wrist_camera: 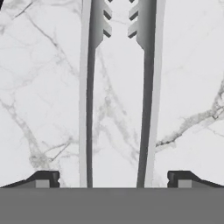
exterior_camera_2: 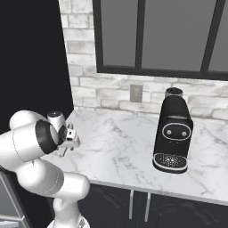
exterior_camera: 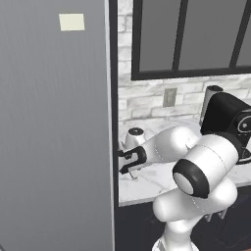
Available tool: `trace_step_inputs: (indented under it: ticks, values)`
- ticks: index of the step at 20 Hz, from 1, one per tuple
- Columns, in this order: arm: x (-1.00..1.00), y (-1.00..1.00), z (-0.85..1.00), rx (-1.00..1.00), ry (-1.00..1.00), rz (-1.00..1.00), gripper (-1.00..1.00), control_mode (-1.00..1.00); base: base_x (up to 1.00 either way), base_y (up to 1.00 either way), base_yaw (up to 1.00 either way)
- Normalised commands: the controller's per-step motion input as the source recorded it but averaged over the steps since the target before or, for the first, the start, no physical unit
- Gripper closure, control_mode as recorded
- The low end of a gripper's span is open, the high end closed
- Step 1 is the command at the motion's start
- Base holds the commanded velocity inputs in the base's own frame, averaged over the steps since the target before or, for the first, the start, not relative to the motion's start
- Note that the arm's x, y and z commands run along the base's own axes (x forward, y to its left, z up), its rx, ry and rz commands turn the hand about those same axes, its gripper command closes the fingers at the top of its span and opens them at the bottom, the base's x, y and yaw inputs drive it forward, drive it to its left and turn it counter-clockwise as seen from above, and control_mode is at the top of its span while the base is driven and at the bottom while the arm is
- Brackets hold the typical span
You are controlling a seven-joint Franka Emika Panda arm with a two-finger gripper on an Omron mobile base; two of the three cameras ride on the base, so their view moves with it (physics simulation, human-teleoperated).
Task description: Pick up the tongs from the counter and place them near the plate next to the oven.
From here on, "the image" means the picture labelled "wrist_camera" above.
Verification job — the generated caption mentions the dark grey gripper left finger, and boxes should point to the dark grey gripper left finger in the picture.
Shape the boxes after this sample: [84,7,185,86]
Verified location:
[0,170,61,189]

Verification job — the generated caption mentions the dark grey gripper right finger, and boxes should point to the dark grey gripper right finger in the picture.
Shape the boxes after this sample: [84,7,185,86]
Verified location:
[166,170,224,189]

